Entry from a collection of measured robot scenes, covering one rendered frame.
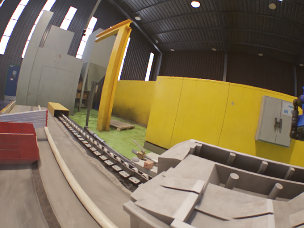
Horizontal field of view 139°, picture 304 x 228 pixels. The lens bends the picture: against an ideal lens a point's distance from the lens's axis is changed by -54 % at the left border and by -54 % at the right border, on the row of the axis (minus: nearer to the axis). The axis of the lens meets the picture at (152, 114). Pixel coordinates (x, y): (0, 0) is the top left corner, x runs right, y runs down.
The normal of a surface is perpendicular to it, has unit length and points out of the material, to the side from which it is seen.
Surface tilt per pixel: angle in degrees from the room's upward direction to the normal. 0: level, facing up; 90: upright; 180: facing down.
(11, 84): 90
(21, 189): 0
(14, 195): 0
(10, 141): 92
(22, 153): 92
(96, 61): 90
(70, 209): 0
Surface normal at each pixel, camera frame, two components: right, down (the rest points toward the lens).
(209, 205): 0.09, -0.97
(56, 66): 0.80, 0.20
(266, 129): -0.57, -0.06
